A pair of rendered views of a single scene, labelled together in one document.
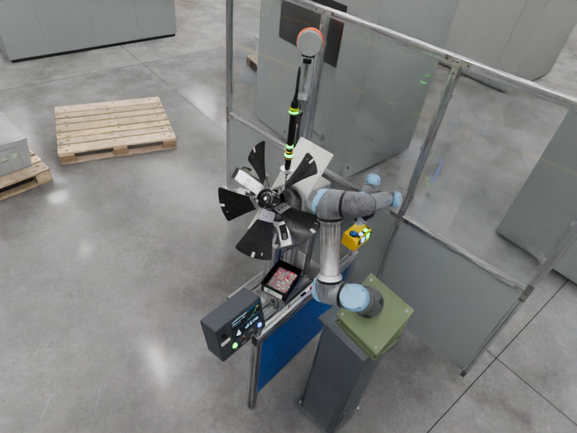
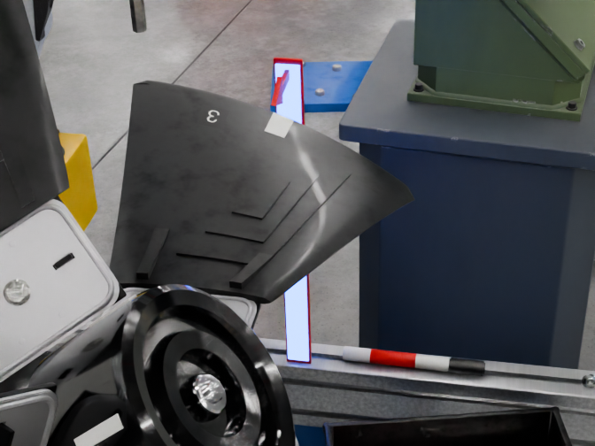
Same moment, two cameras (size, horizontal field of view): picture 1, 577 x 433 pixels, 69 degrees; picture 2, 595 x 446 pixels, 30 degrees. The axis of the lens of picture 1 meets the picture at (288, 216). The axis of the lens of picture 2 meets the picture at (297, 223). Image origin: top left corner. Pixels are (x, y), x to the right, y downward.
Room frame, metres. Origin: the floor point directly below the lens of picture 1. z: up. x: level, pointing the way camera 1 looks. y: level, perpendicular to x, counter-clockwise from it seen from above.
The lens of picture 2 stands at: (1.97, 0.53, 1.59)
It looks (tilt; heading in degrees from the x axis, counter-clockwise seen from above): 33 degrees down; 244
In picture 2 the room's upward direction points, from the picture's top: 2 degrees counter-clockwise
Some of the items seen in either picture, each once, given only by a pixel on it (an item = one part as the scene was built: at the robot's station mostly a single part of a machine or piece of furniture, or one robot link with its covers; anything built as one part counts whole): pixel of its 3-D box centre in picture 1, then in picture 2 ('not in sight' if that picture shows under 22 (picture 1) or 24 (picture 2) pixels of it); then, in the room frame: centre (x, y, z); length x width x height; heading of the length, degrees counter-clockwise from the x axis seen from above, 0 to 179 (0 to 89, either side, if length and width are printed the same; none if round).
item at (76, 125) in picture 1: (114, 127); not in sight; (4.10, 2.14, 0.07); 1.20 x 1.00 x 0.15; 119
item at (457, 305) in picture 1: (337, 233); not in sight; (2.38, -0.40, 0.50); 2.59 x 0.03 x 0.91; 53
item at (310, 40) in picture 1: (310, 41); not in sight; (2.53, 0.01, 1.88); 0.16 x 0.07 x 0.16; 88
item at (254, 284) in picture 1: (275, 295); not in sight; (2.06, 0.03, 0.04); 0.62 x 0.45 x 0.08; 143
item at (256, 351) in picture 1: (253, 377); not in sight; (1.18, 0.08, 0.39); 0.04 x 0.04 x 0.78; 53
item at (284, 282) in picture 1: (281, 281); not in sight; (1.56, -0.01, 0.83); 0.19 x 0.14 x 0.04; 157
